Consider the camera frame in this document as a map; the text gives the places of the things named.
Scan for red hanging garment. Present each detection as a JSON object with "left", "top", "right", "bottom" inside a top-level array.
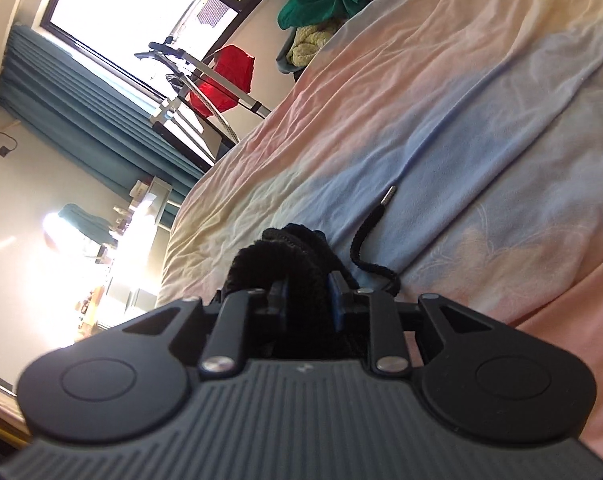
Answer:
[{"left": 188, "top": 43, "right": 257, "bottom": 120}]

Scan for teal left curtain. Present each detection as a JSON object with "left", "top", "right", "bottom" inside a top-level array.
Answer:
[{"left": 0, "top": 25, "right": 205, "bottom": 202}]

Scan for black drawstring pants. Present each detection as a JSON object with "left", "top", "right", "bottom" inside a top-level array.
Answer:
[{"left": 219, "top": 184, "right": 403, "bottom": 361}]

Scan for yellow knitted garment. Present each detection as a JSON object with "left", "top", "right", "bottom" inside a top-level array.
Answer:
[{"left": 286, "top": 20, "right": 343, "bottom": 68}]

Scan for teal garment on chair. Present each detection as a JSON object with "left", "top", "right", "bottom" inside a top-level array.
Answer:
[{"left": 59, "top": 204, "right": 117, "bottom": 246}]

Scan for white dresser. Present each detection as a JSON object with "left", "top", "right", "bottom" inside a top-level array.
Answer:
[{"left": 75, "top": 177, "right": 172, "bottom": 340}]

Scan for window with dark frame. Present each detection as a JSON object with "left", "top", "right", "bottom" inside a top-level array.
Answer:
[{"left": 41, "top": 0, "right": 262, "bottom": 98}]

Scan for pastel pink blue bedsheet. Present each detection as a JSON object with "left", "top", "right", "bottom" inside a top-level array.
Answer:
[{"left": 158, "top": 0, "right": 603, "bottom": 457}]

